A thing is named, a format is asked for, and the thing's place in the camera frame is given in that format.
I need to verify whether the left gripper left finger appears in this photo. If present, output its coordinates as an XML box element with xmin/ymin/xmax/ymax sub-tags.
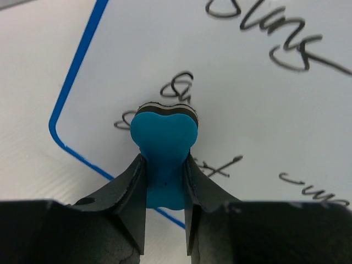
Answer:
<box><xmin>64</xmin><ymin>155</ymin><xmax>146</xmax><ymax>263</ymax></box>

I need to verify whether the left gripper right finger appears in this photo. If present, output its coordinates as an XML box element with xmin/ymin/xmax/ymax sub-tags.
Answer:
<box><xmin>183</xmin><ymin>155</ymin><xmax>239</xmax><ymax>263</ymax></box>

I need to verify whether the blue whiteboard eraser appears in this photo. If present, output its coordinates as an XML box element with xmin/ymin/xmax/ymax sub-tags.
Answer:
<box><xmin>130</xmin><ymin>102</ymin><xmax>199</xmax><ymax>211</ymax></box>

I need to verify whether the blue framed whiteboard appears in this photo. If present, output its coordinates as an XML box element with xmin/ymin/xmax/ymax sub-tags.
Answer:
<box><xmin>48</xmin><ymin>0</ymin><xmax>352</xmax><ymax>230</ymax></box>

